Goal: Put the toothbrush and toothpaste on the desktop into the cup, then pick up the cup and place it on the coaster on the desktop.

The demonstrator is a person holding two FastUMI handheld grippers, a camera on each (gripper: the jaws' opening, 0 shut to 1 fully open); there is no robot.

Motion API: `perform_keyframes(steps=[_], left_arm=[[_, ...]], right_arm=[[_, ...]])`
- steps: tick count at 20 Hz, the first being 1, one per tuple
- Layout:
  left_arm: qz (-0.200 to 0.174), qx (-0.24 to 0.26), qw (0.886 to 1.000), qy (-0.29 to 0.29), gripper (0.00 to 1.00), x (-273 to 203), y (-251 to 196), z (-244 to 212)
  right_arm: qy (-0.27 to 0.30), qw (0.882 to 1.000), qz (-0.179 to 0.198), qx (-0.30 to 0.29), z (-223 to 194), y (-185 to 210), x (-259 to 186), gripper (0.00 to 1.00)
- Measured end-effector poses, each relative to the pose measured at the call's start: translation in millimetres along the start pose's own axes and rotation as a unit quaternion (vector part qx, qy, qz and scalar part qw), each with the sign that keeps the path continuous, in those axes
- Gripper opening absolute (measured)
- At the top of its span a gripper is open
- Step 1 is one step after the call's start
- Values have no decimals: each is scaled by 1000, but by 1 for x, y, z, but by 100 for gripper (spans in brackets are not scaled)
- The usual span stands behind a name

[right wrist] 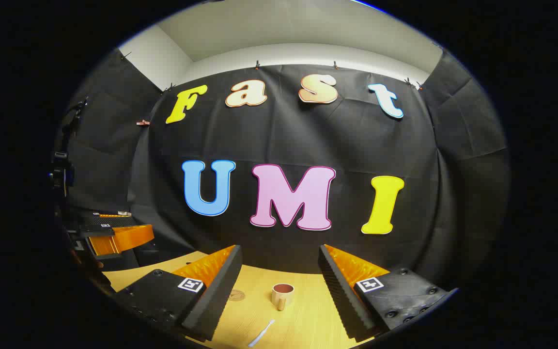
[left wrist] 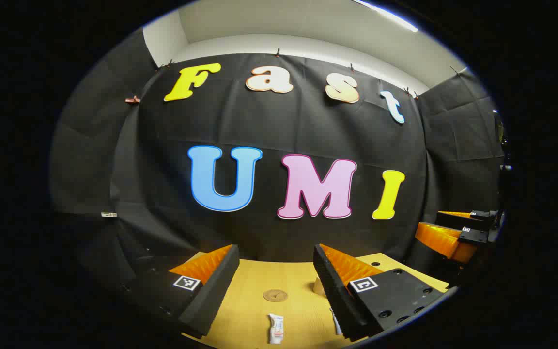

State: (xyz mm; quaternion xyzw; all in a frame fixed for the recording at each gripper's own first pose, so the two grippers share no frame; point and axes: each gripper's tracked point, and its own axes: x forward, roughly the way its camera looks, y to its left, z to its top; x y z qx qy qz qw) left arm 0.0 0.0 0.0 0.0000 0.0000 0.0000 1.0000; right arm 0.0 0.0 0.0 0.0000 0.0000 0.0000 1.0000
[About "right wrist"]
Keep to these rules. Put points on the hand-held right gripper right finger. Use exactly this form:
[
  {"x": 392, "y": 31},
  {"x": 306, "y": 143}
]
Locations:
[{"x": 342, "y": 295}]

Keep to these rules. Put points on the pale blue toothbrush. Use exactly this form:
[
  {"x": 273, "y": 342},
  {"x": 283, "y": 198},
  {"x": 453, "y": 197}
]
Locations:
[{"x": 262, "y": 333}]

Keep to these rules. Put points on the wooden desktop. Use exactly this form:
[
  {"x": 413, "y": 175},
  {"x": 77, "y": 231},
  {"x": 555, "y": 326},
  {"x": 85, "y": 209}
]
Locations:
[{"x": 303, "y": 325}]

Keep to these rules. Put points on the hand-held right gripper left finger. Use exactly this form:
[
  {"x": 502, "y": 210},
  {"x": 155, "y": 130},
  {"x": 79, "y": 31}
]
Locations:
[{"x": 216, "y": 300}]

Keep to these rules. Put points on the black stand with device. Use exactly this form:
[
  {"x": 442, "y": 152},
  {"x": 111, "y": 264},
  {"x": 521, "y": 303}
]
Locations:
[{"x": 61, "y": 172}]

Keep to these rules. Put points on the round wooden coaster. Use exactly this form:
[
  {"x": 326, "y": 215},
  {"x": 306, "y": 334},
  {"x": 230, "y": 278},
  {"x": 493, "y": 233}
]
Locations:
[{"x": 236, "y": 295}]

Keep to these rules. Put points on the beige cup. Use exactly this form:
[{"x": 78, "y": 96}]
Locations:
[{"x": 283, "y": 296}]

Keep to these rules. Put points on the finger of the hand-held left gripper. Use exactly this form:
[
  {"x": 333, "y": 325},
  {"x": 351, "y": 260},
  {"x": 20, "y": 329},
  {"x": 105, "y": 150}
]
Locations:
[
  {"x": 109, "y": 219},
  {"x": 124, "y": 238}
]

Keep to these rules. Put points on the copper cloth clip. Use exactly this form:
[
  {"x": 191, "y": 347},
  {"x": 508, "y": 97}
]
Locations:
[{"x": 143, "y": 122}]

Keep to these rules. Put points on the black backdrop cloth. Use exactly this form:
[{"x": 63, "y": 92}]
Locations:
[{"x": 308, "y": 140}]

